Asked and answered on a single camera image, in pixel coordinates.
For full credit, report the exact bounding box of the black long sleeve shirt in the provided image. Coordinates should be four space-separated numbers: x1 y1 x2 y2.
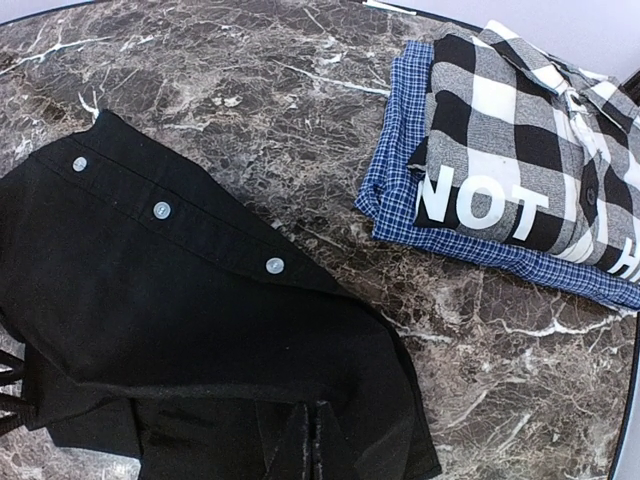
1 111 441 479

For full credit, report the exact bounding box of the blue checked folded shirt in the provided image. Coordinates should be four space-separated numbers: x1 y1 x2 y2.
355 40 639 311

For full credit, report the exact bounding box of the black white plaid shirt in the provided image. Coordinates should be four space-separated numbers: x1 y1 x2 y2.
408 21 639 283

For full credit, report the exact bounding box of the black curved table rail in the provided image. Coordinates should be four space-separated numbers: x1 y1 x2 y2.
608 319 640 480

